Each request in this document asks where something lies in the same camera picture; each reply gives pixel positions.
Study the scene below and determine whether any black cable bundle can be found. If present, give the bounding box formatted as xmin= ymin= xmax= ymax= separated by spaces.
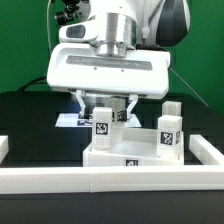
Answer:
xmin=17 ymin=76 xmax=49 ymax=93

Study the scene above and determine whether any white vertical cable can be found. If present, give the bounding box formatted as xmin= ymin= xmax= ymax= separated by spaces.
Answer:
xmin=46 ymin=0 xmax=55 ymax=58

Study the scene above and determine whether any white fiducial marker base sheet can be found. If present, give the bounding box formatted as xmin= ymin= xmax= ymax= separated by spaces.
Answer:
xmin=55 ymin=113 xmax=141 ymax=128

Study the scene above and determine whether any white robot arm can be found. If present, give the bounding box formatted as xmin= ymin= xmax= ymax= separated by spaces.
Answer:
xmin=47 ymin=0 xmax=190 ymax=119

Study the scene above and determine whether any white fence rail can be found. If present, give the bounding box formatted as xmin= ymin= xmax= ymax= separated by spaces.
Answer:
xmin=0 ymin=136 xmax=9 ymax=164
xmin=0 ymin=165 xmax=224 ymax=194
xmin=189 ymin=135 xmax=224 ymax=166

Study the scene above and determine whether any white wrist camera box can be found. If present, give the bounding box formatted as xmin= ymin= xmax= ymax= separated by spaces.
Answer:
xmin=59 ymin=21 xmax=99 ymax=43

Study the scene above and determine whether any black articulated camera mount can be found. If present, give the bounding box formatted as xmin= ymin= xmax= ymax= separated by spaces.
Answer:
xmin=55 ymin=0 xmax=89 ymax=26

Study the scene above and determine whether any white right fence rail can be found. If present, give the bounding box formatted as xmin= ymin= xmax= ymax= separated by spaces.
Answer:
xmin=189 ymin=135 xmax=224 ymax=166

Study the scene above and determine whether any white front fence rail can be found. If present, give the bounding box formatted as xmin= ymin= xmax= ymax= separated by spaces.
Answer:
xmin=0 ymin=165 xmax=224 ymax=194

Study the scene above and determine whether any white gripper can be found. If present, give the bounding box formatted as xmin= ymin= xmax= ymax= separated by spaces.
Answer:
xmin=47 ymin=43 xmax=170 ymax=122

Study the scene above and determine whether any white left fence rail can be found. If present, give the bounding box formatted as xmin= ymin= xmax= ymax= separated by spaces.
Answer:
xmin=0 ymin=136 xmax=9 ymax=164

